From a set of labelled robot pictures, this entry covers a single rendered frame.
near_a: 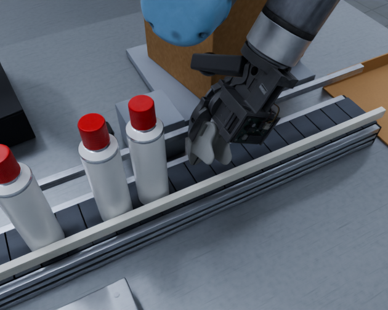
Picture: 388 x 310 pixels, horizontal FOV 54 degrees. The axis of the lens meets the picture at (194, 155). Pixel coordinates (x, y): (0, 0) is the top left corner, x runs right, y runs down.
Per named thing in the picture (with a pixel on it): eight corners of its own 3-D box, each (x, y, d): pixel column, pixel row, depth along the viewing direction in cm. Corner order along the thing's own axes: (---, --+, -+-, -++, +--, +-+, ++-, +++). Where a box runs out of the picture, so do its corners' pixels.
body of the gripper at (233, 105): (222, 147, 51) (271, 71, 45) (193, 108, 56) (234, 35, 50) (260, 149, 56) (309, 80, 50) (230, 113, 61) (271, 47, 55)
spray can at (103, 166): (107, 232, 59) (75, 143, 43) (97, 207, 62) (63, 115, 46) (138, 219, 60) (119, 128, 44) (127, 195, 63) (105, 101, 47)
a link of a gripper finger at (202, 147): (190, 184, 57) (220, 138, 53) (173, 158, 61) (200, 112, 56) (206, 184, 59) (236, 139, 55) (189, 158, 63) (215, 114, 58)
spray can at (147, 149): (145, 213, 61) (129, 122, 45) (133, 190, 64) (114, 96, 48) (175, 201, 62) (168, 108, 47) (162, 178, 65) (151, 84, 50)
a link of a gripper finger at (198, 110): (184, 141, 56) (212, 93, 52) (180, 135, 57) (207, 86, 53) (208, 143, 59) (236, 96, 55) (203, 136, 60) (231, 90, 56)
